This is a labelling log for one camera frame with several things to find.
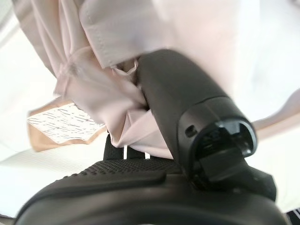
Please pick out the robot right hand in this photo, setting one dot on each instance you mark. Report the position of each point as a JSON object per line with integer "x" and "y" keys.
{"x": 175, "y": 93}

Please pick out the cream garment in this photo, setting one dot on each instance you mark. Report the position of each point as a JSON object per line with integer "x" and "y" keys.
{"x": 117, "y": 30}

